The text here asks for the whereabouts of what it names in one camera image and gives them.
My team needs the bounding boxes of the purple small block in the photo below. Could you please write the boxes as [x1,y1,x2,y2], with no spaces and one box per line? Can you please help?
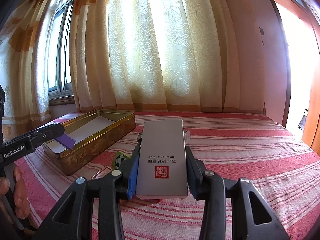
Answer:
[54,133,75,150]

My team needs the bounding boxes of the green soccer ball block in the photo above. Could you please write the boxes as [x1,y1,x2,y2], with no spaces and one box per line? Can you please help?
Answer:
[114,151,131,169]

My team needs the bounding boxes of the white Oriental Club box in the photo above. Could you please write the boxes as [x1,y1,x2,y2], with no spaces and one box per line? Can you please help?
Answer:
[136,119,188,200]

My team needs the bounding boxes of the person's left hand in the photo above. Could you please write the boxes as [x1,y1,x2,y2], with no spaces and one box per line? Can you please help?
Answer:
[13,165,30,219]

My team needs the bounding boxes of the copper rectangular tin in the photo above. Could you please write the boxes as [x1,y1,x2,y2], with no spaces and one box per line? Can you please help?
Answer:
[92,167,112,180]

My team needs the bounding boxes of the red striped bedspread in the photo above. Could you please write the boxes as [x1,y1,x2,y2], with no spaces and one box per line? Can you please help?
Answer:
[16,112,319,239]

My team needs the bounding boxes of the left side curtain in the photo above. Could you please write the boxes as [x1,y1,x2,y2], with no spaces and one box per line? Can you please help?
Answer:
[1,0,60,140]

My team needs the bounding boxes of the gold tin box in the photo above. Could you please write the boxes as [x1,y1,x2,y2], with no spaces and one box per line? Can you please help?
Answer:
[43,109,136,176]

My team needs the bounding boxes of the cream patterned curtain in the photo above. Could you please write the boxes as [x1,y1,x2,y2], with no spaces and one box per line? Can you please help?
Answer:
[69,0,265,114]

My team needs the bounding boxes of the orange wooden door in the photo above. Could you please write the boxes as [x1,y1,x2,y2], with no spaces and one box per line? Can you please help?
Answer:
[274,0,319,153]

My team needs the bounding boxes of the window frame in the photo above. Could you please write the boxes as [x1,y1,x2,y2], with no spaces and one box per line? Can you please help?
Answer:
[47,0,75,106]

